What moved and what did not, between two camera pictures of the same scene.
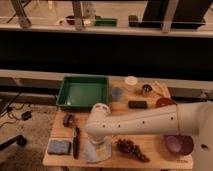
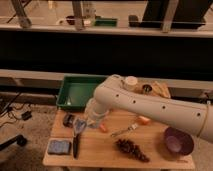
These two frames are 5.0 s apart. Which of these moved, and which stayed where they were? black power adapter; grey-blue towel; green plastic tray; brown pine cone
Moved: grey-blue towel
Stayed: black power adapter; brown pine cone; green plastic tray
